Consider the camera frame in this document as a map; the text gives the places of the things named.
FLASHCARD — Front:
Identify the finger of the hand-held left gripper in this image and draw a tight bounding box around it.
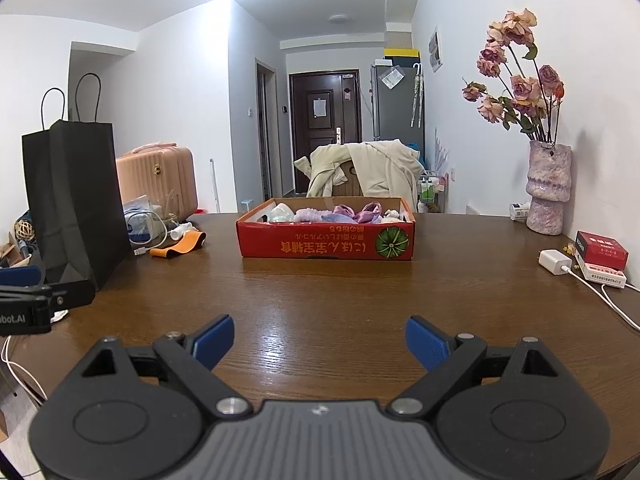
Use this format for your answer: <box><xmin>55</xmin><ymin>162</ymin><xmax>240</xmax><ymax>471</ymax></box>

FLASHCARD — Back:
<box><xmin>0</xmin><ymin>279</ymin><xmax>96</xmax><ymax>311</ymax></box>
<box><xmin>0</xmin><ymin>266</ymin><xmax>43</xmax><ymax>287</ymax></box>

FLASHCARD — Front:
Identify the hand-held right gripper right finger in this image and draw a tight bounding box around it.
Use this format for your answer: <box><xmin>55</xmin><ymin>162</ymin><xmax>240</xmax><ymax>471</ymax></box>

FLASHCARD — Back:
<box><xmin>390</xmin><ymin>315</ymin><xmax>558</xmax><ymax>417</ymax></box>

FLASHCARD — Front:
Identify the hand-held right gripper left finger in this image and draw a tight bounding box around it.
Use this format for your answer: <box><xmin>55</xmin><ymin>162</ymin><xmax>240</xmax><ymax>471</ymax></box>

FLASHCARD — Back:
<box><xmin>80</xmin><ymin>314</ymin><xmax>253</xmax><ymax>418</ymax></box>

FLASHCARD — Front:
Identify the red cardboard box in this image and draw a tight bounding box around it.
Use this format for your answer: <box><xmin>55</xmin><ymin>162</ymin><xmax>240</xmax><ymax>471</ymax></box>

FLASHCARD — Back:
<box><xmin>236</xmin><ymin>197</ymin><xmax>417</xmax><ymax>262</ymax></box>

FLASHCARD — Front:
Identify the purple towel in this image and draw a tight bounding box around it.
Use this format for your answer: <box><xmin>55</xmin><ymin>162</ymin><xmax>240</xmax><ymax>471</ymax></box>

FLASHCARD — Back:
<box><xmin>322</xmin><ymin>201</ymin><xmax>385</xmax><ymax>226</ymax></box>

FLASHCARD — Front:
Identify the lavender fluffy cloth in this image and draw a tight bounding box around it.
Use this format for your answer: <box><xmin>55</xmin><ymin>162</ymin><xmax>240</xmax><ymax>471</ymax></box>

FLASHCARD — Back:
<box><xmin>295</xmin><ymin>207</ymin><xmax>333</xmax><ymax>224</ymax></box>

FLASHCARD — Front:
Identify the black paper bag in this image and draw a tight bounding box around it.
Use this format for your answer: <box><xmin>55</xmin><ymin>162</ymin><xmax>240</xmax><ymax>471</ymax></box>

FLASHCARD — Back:
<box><xmin>21</xmin><ymin>73</ymin><xmax>136</xmax><ymax>291</ymax></box>

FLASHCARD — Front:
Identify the tissue pack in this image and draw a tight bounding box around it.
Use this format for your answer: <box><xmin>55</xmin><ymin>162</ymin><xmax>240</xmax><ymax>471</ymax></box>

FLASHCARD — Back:
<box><xmin>122</xmin><ymin>194</ymin><xmax>166</xmax><ymax>246</ymax></box>

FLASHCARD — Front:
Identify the clear glass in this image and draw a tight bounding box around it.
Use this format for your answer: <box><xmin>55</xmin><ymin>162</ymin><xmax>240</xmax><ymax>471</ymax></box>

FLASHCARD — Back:
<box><xmin>160</xmin><ymin>190</ymin><xmax>183</xmax><ymax>226</ymax></box>

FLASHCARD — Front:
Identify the pink suitcase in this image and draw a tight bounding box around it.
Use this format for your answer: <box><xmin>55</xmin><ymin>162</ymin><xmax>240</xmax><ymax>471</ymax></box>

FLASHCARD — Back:
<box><xmin>116</xmin><ymin>142</ymin><xmax>197</xmax><ymax>221</ymax></box>

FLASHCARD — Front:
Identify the white charger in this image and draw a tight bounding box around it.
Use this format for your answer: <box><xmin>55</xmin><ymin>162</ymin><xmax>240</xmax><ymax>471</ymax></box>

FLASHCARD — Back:
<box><xmin>538</xmin><ymin>249</ymin><xmax>573</xmax><ymax>276</ymax></box>

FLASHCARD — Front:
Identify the white mop pole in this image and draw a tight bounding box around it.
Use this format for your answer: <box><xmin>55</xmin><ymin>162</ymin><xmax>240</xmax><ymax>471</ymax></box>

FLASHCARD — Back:
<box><xmin>209</xmin><ymin>158</ymin><xmax>221</xmax><ymax>213</ymax></box>

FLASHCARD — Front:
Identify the beige coat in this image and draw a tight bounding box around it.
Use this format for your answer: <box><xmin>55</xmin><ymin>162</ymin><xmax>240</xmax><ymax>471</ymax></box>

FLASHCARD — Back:
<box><xmin>293</xmin><ymin>140</ymin><xmax>423</xmax><ymax>198</ymax></box>

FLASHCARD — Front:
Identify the wooden chair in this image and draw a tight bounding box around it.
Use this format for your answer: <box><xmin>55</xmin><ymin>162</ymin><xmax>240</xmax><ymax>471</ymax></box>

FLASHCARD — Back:
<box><xmin>332</xmin><ymin>160</ymin><xmax>363</xmax><ymax>197</ymax></box>

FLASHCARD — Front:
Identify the white power strip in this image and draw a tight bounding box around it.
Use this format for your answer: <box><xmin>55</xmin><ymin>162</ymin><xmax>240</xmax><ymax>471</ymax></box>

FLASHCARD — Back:
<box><xmin>572</xmin><ymin>250</ymin><xmax>627</xmax><ymax>289</ymax></box>

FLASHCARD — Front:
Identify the pink textured vase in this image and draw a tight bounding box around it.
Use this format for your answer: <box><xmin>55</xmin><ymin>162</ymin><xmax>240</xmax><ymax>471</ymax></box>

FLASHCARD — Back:
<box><xmin>525</xmin><ymin>140</ymin><xmax>572</xmax><ymax>236</ymax></box>

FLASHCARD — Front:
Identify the grey interior door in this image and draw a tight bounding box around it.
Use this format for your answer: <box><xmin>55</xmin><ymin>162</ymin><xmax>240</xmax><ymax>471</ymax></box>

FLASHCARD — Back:
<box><xmin>256</xmin><ymin>58</ymin><xmax>277</xmax><ymax>200</ymax></box>

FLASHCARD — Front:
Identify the dark brown entrance door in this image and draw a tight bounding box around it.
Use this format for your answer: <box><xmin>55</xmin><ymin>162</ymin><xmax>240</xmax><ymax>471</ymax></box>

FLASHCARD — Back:
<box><xmin>289</xmin><ymin>69</ymin><xmax>362</xmax><ymax>193</ymax></box>

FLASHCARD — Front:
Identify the grey refrigerator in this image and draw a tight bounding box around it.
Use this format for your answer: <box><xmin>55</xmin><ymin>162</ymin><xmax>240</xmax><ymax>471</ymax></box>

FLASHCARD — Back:
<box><xmin>370</xmin><ymin>62</ymin><xmax>426</xmax><ymax>143</ymax></box>

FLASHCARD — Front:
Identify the white folded umbrella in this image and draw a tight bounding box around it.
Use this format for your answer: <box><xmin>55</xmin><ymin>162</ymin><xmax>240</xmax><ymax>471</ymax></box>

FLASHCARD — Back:
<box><xmin>410</xmin><ymin>62</ymin><xmax>425</xmax><ymax>128</ymax></box>

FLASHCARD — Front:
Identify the dried rose bouquet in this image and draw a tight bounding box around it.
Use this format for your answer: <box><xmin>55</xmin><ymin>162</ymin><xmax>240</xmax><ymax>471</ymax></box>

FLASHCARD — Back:
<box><xmin>461</xmin><ymin>8</ymin><xmax>566</xmax><ymax>143</ymax></box>

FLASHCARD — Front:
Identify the thin white cable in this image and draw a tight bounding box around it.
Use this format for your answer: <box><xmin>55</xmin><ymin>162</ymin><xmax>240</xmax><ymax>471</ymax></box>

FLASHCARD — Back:
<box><xmin>0</xmin><ymin>335</ymin><xmax>48</xmax><ymax>401</ymax></box>

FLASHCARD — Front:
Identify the orange strap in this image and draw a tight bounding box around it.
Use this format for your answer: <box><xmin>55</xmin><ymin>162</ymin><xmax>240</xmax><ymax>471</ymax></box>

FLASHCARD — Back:
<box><xmin>149</xmin><ymin>231</ymin><xmax>207</xmax><ymax>259</ymax></box>

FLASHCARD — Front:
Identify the wire rack with bottles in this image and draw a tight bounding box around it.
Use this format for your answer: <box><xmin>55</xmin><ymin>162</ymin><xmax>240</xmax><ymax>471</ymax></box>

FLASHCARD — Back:
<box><xmin>417</xmin><ymin>170</ymin><xmax>448</xmax><ymax>213</ymax></box>

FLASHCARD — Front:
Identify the wall picture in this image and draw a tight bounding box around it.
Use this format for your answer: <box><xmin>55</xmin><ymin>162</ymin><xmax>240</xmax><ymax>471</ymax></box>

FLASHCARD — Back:
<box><xmin>428</xmin><ymin>26</ymin><xmax>444</xmax><ymax>73</ymax></box>

